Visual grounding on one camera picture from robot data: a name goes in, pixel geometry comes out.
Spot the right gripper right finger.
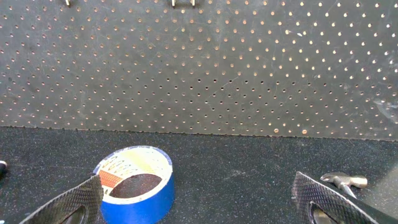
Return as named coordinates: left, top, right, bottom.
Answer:
left=291, top=170, right=398, bottom=224

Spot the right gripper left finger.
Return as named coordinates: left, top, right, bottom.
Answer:
left=18, top=174, right=104, bottom=224

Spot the hammer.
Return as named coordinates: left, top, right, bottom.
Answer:
left=320, top=172, right=369, bottom=200

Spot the roll of blue tape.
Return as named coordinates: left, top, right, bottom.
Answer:
left=92, top=145, right=176, bottom=224

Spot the black pegboard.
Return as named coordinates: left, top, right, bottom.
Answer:
left=0, top=0, right=398, bottom=141

